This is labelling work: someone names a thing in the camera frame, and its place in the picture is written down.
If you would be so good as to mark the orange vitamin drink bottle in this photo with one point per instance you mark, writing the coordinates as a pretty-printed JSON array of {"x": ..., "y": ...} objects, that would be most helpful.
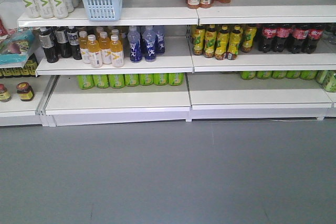
[
  {"x": 83, "y": 39},
  {"x": 104, "y": 43},
  {"x": 117, "y": 54},
  {"x": 94, "y": 52}
]

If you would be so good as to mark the dark tea bottle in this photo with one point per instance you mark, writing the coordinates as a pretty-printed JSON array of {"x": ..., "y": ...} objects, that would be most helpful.
[
  {"x": 62, "y": 39},
  {"x": 73, "y": 38},
  {"x": 47, "y": 41}
]

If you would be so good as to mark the blue sports drink bottle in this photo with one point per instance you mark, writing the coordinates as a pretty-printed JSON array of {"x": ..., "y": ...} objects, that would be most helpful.
[
  {"x": 160, "y": 43},
  {"x": 150, "y": 37},
  {"x": 134, "y": 43}
]

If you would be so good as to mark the yellow iced tea bottle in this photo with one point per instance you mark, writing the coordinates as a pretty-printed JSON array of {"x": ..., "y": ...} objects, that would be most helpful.
[
  {"x": 210, "y": 40},
  {"x": 248, "y": 38},
  {"x": 221, "y": 43},
  {"x": 198, "y": 40},
  {"x": 233, "y": 45}
]

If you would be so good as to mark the teal snack bag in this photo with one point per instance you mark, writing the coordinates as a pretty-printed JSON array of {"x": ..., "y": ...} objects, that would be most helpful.
[{"x": 15, "y": 49}]

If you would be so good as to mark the cola bottle red label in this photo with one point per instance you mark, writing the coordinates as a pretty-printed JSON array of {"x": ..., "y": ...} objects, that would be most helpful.
[
  {"x": 267, "y": 35},
  {"x": 314, "y": 35},
  {"x": 297, "y": 38},
  {"x": 282, "y": 33}
]

